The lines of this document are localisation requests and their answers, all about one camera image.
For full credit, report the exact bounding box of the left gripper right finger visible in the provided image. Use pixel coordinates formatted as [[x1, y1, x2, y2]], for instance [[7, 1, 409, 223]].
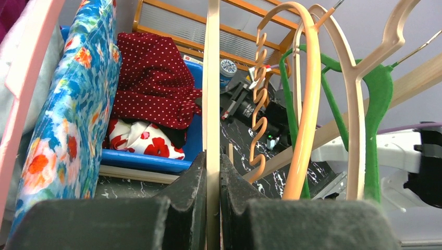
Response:
[[220, 155, 400, 249]]

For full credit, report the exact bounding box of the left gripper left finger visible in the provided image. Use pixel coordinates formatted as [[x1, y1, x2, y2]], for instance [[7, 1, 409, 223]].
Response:
[[6, 152, 206, 249]]

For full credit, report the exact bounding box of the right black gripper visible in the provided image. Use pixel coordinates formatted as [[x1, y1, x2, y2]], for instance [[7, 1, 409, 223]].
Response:
[[220, 80, 256, 121]]

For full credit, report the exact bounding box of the cream wooden hanger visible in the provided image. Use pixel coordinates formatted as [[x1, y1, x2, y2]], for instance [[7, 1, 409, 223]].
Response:
[[202, 0, 220, 249], [309, 1, 418, 200]]

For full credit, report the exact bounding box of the orange notched hanger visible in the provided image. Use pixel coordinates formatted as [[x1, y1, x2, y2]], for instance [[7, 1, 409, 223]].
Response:
[[249, 1, 341, 200]]

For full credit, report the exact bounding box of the white red poppy garment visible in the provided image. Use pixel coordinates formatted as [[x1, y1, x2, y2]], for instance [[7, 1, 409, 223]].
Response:
[[103, 118, 185, 160]]

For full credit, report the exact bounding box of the green velvet hanger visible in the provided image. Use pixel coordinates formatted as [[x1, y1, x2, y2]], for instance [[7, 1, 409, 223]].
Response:
[[279, 49, 398, 203]]

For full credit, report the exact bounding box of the black garment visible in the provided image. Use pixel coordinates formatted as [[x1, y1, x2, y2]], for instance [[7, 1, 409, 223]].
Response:
[[119, 118, 188, 149]]

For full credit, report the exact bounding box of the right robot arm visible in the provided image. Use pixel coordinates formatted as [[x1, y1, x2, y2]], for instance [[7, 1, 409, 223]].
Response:
[[365, 123, 441, 211]]

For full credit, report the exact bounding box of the blue plastic bin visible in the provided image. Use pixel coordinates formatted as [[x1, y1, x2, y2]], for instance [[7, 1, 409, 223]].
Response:
[[60, 24, 205, 174]]

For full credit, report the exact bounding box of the white paper box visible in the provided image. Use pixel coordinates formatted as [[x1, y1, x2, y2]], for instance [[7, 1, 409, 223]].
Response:
[[183, 54, 203, 66]]

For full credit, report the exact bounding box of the orange wooden shoe rack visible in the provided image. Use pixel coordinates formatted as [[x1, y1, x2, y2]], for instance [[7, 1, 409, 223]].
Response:
[[132, 1, 300, 70]]

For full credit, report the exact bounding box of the blue floral garment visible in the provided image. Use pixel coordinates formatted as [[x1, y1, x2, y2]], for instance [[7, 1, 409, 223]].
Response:
[[11, 1, 122, 232]]

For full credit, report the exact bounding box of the wooden clothes rack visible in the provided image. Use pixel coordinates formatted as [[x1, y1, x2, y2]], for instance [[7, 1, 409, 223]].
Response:
[[98, 52, 442, 185]]

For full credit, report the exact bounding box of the magenta garment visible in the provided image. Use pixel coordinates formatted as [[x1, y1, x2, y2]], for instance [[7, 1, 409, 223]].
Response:
[[0, 0, 28, 42]]

